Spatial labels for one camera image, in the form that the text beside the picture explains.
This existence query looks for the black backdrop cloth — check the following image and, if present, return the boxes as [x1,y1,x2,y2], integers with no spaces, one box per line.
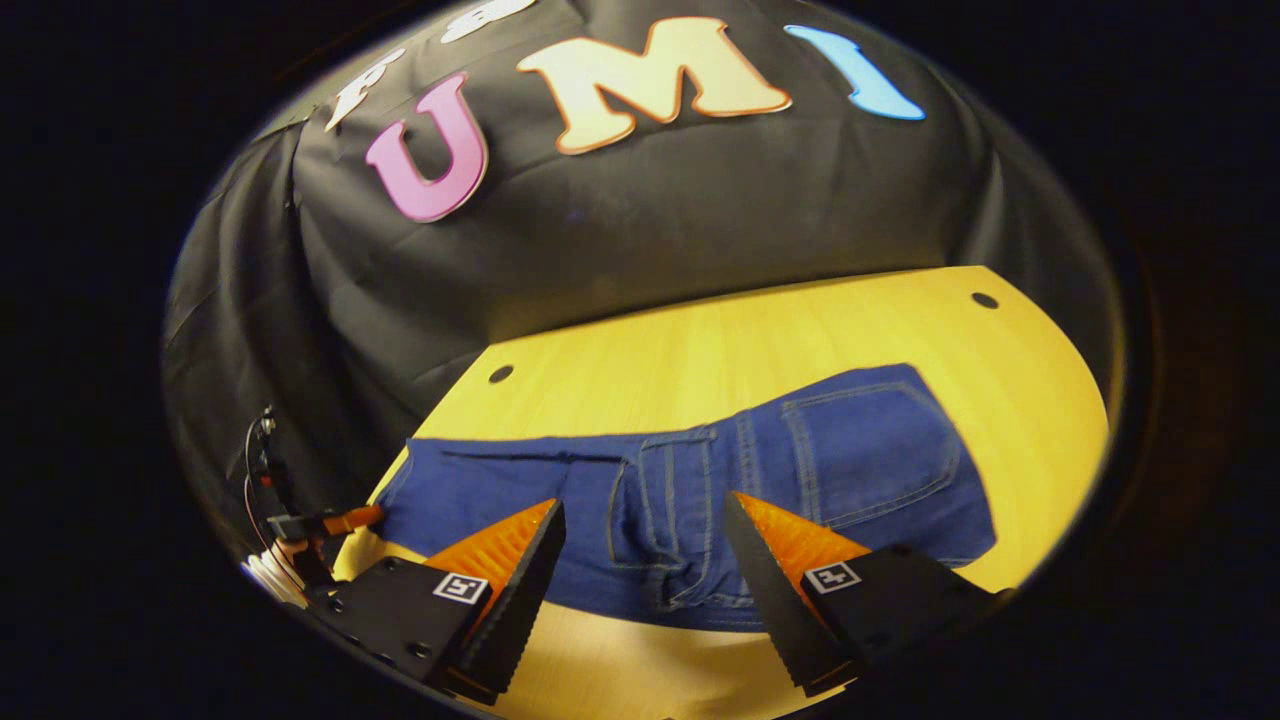
[162,0,1121,561]

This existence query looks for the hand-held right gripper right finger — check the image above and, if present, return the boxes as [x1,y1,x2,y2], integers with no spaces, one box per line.
[722,490,1013,699]

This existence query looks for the blue denim jeans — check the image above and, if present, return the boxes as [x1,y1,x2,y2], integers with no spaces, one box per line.
[372,362,998,633]

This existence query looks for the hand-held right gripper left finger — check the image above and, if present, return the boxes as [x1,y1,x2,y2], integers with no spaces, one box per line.
[303,498,567,705]

